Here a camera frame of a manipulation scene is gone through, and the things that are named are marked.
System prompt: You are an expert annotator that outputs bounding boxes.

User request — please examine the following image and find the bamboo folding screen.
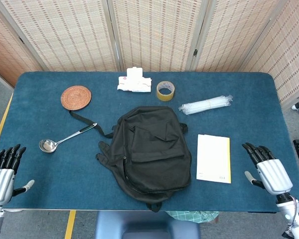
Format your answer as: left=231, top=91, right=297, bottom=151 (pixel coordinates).
left=0, top=0, right=299, bottom=105

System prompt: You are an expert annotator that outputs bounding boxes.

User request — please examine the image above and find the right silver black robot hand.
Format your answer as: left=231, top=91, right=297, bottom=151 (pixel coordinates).
left=242, top=142, right=294, bottom=196

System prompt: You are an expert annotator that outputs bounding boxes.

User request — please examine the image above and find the green checked cloth bag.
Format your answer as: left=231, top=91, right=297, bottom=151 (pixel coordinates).
left=165, top=211, right=219, bottom=224

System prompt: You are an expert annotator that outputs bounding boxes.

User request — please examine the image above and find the round woven rattan coaster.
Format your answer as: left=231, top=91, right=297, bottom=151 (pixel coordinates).
left=60, top=85, right=92, bottom=110

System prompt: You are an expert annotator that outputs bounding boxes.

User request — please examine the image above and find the white and yellow notebook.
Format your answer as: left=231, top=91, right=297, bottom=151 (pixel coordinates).
left=196, top=134, right=232, bottom=184

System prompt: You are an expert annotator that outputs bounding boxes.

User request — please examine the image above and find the blue grey chair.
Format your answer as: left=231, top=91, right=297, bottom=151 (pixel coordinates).
left=94, top=211, right=201, bottom=239

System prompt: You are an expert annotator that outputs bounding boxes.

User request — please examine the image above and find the blue felt table cover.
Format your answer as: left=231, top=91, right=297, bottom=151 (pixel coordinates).
left=0, top=71, right=299, bottom=212

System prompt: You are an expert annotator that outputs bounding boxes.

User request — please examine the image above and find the small white box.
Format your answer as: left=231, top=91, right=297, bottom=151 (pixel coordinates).
left=126, top=67, right=143, bottom=78

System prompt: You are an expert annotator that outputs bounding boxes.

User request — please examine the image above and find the steel ladle black handle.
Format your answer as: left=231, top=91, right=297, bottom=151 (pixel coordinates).
left=38, top=122, right=98, bottom=153

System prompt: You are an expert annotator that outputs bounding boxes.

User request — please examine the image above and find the yellowish packing tape roll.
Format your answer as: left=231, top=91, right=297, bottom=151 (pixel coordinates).
left=156, top=81, right=175, bottom=102

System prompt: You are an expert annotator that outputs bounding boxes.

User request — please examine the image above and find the black backpack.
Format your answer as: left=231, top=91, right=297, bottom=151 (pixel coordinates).
left=69, top=106, right=192, bottom=213

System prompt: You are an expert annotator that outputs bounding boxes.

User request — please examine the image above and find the bundle of wrapped clear straws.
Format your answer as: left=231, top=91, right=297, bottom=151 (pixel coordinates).
left=178, top=95, right=234, bottom=116

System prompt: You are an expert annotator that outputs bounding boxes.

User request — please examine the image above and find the white tissue pack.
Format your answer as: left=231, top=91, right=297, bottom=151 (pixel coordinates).
left=117, top=76, right=152, bottom=93

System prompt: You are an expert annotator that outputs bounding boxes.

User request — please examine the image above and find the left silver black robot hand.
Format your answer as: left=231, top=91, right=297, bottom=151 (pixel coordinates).
left=0, top=143, right=35, bottom=207

